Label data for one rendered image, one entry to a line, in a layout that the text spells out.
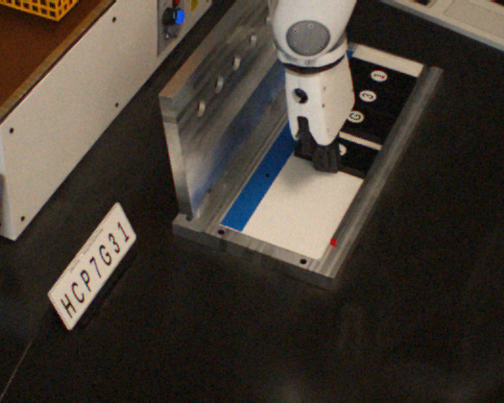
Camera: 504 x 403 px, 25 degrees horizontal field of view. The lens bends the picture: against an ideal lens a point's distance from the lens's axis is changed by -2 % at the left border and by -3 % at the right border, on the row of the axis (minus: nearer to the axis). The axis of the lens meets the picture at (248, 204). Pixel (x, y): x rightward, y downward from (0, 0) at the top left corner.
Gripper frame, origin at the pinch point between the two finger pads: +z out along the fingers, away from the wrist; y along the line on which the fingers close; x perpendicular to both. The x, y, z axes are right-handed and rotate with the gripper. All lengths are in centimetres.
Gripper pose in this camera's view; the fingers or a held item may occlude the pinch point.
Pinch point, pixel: (326, 155)
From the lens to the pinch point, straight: 144.1
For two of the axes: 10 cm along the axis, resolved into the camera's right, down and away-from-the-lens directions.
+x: -9.0, -1.6, 4.0
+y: 4.1, -6.3, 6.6
